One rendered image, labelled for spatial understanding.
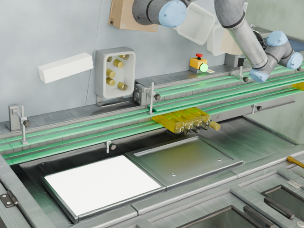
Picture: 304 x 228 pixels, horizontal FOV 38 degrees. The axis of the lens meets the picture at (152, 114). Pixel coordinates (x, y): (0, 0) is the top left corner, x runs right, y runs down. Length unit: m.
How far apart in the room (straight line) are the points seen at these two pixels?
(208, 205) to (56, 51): 0.95
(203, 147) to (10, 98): 0.97
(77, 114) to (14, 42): 0.44
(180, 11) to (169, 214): 0.86
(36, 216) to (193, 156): 1.17
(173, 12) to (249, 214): 0.90
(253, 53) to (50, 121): 0.94
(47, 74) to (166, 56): 0.70
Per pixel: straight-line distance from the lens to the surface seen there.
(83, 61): 2.06
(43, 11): 1.99
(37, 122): 2.04
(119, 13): 2.07
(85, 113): 2.12
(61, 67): 2.02
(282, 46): 1.91
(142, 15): 2.04
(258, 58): 1.80
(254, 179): 2.14
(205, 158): 2.19
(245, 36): 1.71
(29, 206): 1.21
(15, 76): 2.02
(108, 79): 2.17
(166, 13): 1.92
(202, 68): 2.45
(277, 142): 2.55
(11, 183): 1.31
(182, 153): 2.20
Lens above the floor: 2.56
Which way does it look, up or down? 47 degrees down
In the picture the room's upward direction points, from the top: 123 degrees clockwise
